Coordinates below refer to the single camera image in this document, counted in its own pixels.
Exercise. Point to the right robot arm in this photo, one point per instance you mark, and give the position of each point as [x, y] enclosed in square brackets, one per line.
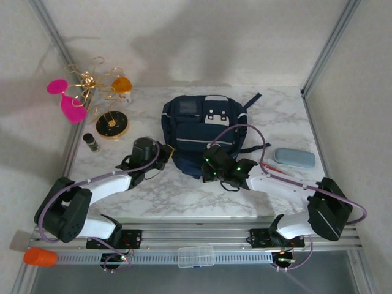
[275, 185]

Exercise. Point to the red stationery packet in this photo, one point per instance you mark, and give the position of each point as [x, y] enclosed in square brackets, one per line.
[277, 167]

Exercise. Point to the pink goblet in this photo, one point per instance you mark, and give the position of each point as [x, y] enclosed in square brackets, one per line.
[73, 108]

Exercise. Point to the small dark bottle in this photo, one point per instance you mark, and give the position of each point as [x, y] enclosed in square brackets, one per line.
[91, 142]

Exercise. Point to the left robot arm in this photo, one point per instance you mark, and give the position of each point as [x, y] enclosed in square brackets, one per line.
[107, 188]

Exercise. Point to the grey-blue pencil case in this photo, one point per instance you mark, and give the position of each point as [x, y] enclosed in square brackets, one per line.
[295, 157]

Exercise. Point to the orange plastic cup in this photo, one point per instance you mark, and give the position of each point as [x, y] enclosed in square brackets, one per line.
[39, 257]

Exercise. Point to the navy blue backpack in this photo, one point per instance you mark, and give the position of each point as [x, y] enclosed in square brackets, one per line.
[199, 128]

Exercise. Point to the orange goblet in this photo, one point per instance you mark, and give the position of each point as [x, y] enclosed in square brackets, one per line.
[121, 84]

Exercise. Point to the clear plastic organizer box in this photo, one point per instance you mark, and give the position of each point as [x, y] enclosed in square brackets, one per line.
[196, 256]

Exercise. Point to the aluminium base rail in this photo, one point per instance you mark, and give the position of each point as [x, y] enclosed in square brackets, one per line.
[196, 235]

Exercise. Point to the aluminium frame post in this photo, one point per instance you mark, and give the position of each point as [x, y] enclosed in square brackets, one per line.
[55, 36]
[333, 39]

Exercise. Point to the circuit board with LED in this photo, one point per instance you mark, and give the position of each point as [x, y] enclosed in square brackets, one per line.
[284, 258]
[114, 260]

